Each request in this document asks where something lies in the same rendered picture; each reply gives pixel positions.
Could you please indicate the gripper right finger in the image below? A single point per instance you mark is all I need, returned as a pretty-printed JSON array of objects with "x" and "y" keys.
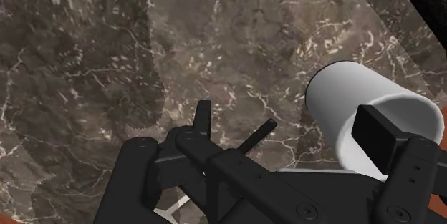
[{"x": 405, "y": 181}]

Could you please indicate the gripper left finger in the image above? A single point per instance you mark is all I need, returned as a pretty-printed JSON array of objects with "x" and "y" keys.
[{"x": 241, "y": 174}]

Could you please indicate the white cup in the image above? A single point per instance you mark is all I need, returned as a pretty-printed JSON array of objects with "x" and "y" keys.
[{"x": 342, "y": 97}]

